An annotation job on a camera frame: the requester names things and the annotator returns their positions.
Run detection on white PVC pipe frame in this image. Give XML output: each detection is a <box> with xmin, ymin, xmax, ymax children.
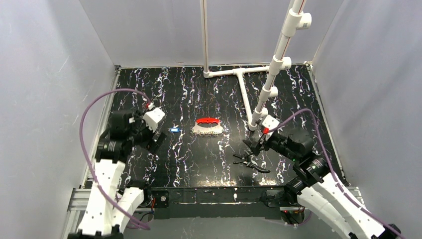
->
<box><xmin>200</xmin><ymin>0</ymin><xmax>312</xmax><ymax>131</ymax></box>

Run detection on aluminium left rail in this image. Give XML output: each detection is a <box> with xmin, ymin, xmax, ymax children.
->
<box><xmin>78</xmin><ymin>65</ymin><xmax>121</xmax><ymax>189</ymax></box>

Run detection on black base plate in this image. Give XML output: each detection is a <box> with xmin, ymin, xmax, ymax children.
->
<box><xmin>120</xmin><ymin>186</ymin><xmax>318</xmax><ymax>221</ymax></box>

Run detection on aluminium front rail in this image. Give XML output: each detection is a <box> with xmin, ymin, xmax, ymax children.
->
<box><xmin>61</xmin><ymin>186</ymin><xmax>375</xmax><ymax>239</ymax></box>

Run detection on aluminium rail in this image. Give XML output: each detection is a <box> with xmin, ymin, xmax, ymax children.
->
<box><xmin>78</xmin><ymin>65</ymin><xmax>121</xmax><ymax>189</ymax></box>
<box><xmin>61</xmin><ymin>186</ymin><xmax>375</xmax><ymax>239</ymax></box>

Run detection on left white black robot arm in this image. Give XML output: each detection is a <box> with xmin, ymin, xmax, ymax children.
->
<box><xmin>67</xmin><ymin>108</ymin><xmax>166</xmax><ymax>239</ymax></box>

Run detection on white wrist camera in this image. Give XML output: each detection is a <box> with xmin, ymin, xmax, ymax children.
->
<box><xmin>142</xmin><ymin>103</ymin><xmax>165</xmax><ymax>132</ymax></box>
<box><xmin>259</xmin><ymin>115</ymin><xmax>280</xmax><ymax>134</ymax></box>

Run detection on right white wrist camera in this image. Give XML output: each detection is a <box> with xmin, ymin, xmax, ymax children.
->
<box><xmin>259</xmin><ymin>115</ymin><xmax>280</xmax><ymax>134</ymax></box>

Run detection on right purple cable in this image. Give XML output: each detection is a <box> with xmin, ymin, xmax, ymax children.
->
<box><xmin>268</xmin><ymin>109</ymin><xmax>408</xmax><ymax>239</ymax></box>

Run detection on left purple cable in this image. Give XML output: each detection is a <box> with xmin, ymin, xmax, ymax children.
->
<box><xmin>79</xmin><ymin>88</ymin><xmax>155</xmax><ymax>231</ymax></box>

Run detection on purple cable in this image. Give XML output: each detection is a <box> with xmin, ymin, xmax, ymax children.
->
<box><xmin>79</xmin><ymin>88</ymin><xmax>155</xmax><ymax>231</ymax></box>
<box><xmin>268</xmin><ymin>109</ymin><xmax>408</xmax><ymax>239</ymax></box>

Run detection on metal plate with red handle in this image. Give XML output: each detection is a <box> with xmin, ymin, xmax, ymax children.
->
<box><xmin>192</xmin><ymin>118</ymin><xmax>223</xmax><ymax>135</ymax></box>

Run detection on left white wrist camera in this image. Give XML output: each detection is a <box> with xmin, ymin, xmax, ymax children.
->
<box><xmin>142</xmin><ymin>103</ymin><xmax>165</xmax><ymax>132</ymax></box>

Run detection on black handled pliers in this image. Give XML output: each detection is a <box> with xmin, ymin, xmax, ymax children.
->
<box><xmin>233</xmin><ymin>151</ymin><xmax>271</xmax><ymax>174</ymax></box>

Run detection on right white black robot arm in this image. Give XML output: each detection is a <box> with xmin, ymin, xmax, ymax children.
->
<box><xmin>241</xmin><ymin>128</ymin><xmax>400</xmax><ymax>239</ymax></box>

